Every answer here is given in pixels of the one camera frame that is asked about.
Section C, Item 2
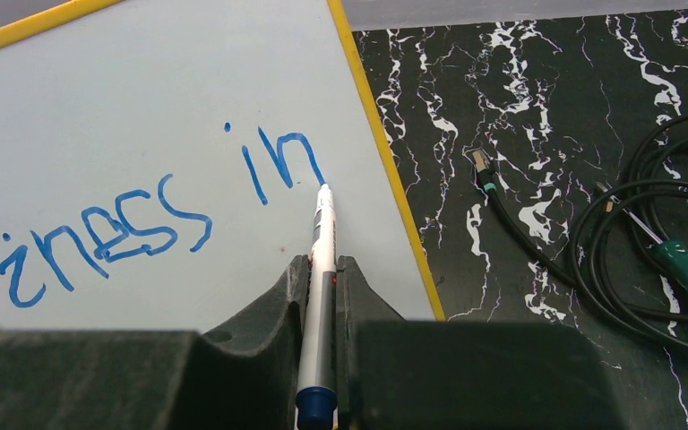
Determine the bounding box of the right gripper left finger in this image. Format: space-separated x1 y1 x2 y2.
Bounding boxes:
0 255 308 429

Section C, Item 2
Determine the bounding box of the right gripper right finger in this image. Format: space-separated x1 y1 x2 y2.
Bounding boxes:
336 256 626 429

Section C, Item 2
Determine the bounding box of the white whiteboard marker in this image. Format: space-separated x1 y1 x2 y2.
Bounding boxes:
296 184 338 429

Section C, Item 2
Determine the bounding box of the yellow framed whiteboard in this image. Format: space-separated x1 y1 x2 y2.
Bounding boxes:
0 1 444 331

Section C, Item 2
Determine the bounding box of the coiled black cable bundle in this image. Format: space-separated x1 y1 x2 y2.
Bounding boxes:
471 94 688 360

